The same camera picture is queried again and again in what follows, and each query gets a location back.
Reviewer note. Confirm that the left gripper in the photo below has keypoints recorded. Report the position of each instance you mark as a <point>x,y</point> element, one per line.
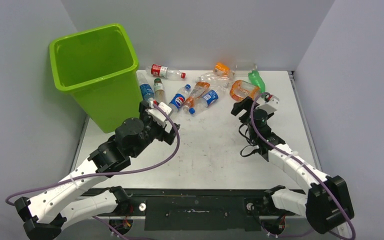
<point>162,135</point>

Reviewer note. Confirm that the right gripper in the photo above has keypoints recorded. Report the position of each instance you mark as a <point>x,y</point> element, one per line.
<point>245,104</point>

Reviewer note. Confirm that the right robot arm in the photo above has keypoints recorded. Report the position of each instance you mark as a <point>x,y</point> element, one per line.
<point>324,202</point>

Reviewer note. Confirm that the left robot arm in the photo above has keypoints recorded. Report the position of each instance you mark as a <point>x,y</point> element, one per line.
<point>58,206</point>

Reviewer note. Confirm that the blue label bottle near bin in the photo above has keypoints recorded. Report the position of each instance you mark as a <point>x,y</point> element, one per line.
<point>146,90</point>

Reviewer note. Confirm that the green plastic bin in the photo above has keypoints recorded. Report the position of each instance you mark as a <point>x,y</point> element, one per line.
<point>98,68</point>

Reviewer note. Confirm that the crushed orange tea bottle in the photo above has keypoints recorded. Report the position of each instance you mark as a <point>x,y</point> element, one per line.
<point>241,89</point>

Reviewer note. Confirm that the green plastic bottle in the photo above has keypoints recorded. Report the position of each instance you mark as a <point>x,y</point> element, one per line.
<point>256,79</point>

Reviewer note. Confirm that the pepsi bottle centre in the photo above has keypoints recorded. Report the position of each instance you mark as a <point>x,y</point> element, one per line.
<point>179,99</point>

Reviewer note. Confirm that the blue label blue cap bottle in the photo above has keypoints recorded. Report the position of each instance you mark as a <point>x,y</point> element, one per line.
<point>207,100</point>

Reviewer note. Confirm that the green cap white label bottle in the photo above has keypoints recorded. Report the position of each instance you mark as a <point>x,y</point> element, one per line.
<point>159,91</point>

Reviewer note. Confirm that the clear crushed bottle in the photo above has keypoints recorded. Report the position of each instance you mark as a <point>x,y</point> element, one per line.
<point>215,79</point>

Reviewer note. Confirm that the orange bottle at back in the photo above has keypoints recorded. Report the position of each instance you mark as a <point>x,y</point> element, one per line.
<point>222,70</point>

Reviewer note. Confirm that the orange label slim bottle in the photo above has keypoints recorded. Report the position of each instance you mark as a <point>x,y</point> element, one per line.
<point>199,89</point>

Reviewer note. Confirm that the red label clear bottle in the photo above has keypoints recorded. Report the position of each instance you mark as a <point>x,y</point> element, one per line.
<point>168,73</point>

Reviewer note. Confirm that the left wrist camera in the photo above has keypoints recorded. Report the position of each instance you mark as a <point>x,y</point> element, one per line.
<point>159,116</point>

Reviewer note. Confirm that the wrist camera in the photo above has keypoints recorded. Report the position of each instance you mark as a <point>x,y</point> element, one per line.
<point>159,116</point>
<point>270,105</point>

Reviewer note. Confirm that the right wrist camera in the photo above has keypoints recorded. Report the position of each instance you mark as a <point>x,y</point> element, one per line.
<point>270,105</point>

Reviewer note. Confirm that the clear bottle at wall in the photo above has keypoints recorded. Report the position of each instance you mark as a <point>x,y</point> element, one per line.
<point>245,65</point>

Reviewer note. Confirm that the aluminium table edge rail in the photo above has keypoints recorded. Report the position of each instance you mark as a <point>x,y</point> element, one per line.
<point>304,120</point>

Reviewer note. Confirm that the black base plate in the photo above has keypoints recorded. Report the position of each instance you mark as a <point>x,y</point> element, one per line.
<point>197,210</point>

